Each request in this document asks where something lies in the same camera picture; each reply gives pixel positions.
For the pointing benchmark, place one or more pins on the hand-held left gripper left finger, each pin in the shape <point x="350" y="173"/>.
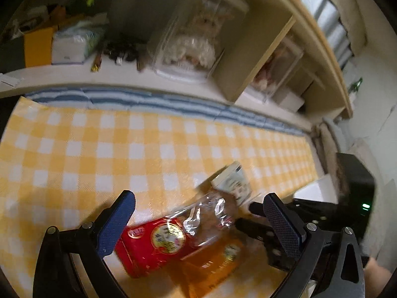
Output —
<point x="116" y="220"/>

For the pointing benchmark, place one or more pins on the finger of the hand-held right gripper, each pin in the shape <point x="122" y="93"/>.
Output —
<point x="251" y="228"/>
<point x="256" y="208"/>

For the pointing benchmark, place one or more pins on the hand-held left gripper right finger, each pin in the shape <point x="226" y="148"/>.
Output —
<point x="283" y="223"/>

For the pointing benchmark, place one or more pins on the white cardboard box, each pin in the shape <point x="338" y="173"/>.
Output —
<point x="319" y="189"/>

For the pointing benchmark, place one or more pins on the red snack packet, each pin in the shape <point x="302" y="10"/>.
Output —
<point x="139" y="248"/>

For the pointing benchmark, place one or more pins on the clear cookie packet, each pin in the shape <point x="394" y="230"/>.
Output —
<point x="204" y="220"/>

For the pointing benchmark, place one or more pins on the person's right forearm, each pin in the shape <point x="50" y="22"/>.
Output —
<point x="378" y="277"/>

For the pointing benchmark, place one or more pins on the small white carton box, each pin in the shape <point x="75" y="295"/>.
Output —
<point x="232" y="183"/>

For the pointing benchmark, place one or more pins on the orange snack packet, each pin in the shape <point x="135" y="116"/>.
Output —
<point x="211" y="267"/>

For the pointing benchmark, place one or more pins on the yellow checked tablecloth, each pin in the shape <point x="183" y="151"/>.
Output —
<point x="93" y="161"/>

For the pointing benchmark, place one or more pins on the green bottle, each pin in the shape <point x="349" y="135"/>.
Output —
<point x="356" y="86"/>

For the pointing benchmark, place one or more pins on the small white carton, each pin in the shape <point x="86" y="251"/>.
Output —
<point x="288" y="102"/>

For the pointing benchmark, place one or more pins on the blue striped cloth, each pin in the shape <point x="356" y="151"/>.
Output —
<point x="155" y="99"/>

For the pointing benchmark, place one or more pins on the beige wooden shelf unit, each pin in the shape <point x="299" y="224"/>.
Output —
<point x="248" y="68"/>

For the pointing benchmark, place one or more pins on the small clear display case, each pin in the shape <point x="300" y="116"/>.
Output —
<point x="276" y="68"/>

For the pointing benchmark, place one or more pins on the pile of dark trinkets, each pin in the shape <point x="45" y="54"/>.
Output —
<point x="121" y="49"/>

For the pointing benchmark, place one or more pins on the white tissue pack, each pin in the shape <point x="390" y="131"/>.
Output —
<point x="74" y="43"/>

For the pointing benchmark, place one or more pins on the clear display case with doll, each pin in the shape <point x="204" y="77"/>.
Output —
<point x="192" y="37"/>

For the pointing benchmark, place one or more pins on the yellow box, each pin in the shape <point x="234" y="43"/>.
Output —
<point x="38" y="46"/>

